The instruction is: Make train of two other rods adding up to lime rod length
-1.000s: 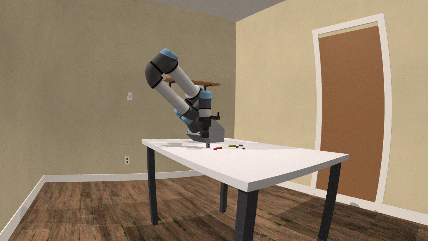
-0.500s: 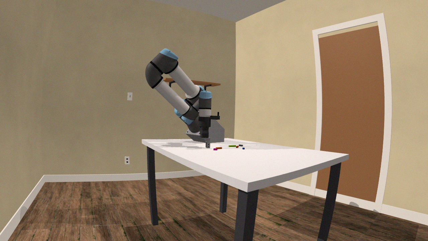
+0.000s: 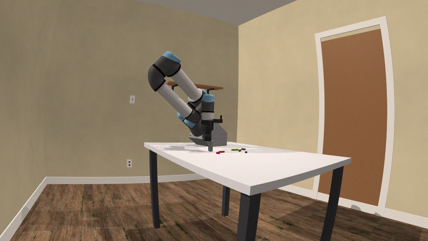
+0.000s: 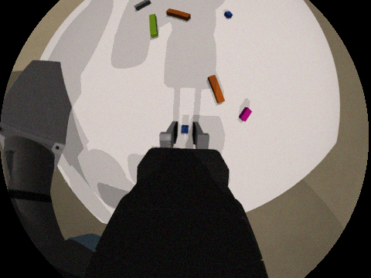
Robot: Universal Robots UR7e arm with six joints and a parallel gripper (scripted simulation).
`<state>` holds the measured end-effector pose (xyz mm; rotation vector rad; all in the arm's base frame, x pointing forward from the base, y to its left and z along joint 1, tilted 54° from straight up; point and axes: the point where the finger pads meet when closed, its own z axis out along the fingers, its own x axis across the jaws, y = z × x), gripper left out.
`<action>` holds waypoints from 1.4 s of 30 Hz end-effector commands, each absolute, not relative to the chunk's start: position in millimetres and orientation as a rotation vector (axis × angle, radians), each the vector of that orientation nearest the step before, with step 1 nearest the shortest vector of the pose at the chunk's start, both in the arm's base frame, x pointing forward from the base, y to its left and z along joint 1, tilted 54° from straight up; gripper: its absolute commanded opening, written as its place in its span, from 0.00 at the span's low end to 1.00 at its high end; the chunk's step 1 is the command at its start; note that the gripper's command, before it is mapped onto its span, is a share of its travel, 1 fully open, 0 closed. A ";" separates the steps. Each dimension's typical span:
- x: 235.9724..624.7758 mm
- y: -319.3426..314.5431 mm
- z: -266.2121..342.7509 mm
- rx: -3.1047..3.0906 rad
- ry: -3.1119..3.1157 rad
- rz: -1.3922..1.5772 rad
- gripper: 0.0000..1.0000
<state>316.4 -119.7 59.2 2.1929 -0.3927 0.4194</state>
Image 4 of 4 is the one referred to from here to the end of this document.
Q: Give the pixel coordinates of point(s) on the small magenta block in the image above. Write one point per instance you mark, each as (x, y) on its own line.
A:
(245, 114)

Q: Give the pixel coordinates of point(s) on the grey rod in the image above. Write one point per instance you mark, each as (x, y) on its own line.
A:
(142, 4)

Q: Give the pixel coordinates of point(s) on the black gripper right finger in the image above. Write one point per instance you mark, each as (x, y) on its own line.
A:
(201, 140)

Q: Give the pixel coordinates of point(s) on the orange rod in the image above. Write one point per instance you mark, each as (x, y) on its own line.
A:
(178, 14)
(216, 89)

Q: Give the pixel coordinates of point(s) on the lime green rod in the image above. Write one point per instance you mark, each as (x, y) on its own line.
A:
(153, 26)

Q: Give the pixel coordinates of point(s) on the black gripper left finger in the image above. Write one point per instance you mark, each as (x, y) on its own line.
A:
(168, 138)

